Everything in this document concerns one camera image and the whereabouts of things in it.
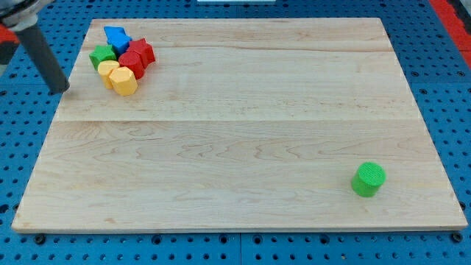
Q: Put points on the grey robot end effector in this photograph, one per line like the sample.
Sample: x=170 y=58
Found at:
x=18 y=15

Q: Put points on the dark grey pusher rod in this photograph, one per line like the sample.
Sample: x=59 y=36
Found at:
x=40 y=53

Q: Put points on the yellow heart block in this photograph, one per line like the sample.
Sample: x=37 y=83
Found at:
x=104 y=70

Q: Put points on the green star block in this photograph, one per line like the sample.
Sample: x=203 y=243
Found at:
x=100 y=54

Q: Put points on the blue arrow block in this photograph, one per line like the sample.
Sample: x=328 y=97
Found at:
x=117 y=38

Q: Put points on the red cylinder block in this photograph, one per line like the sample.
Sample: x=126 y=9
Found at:
x=133 y=62

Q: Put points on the yellow hexagon block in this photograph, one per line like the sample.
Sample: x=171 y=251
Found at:
x=123 y=81

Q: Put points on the red star block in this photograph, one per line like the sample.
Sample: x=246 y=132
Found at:
x=144 y=50

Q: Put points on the large wooden board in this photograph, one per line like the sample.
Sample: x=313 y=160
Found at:
x=240 y=125

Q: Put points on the green cylinder block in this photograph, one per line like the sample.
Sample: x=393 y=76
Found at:
x=368 y=179

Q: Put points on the red strip at right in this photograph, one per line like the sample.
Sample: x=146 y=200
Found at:
x=456 y=21

